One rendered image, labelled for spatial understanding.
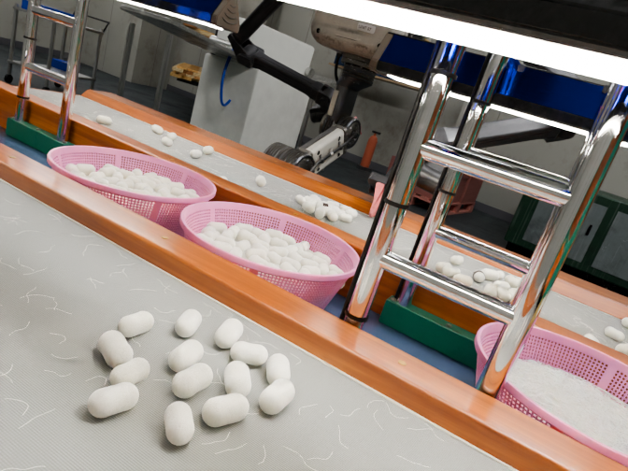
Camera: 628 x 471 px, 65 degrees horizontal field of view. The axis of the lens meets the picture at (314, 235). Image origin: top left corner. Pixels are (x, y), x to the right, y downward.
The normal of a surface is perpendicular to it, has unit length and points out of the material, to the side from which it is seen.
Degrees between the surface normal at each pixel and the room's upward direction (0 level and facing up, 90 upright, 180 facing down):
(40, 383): 0
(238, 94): 90
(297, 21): 90
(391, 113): 90
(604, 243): 90
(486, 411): 0
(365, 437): 0
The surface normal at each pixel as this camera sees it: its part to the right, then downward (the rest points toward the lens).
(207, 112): -0.52, 0.09
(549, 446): 0.29, -0.92
